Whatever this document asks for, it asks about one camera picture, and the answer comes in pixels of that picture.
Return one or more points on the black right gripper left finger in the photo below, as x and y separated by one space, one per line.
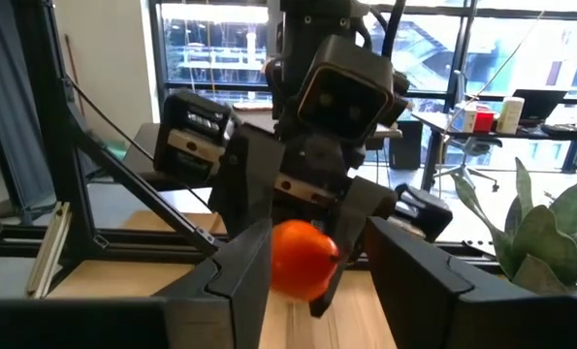
230 300

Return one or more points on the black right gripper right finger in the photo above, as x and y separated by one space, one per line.
424 300

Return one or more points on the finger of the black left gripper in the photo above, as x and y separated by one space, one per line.
361 208
249 179

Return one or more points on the orange toy fruit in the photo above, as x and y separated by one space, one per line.
300 257

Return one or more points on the black floor bin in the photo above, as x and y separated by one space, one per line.
407 144

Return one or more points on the grey office chair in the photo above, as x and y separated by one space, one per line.
467 160

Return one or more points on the small white box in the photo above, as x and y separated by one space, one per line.
470 118

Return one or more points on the green snake plant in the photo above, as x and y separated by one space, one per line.
550 232

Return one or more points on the red cup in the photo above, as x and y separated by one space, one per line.
484 121

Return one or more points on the white canister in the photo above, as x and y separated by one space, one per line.
511 115

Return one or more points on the silver aluminium bar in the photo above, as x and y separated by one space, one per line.
50 247

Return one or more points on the black laptop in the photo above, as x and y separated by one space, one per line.
540 103

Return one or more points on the dark office desk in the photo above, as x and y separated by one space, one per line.
559 136

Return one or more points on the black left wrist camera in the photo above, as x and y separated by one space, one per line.
346 92

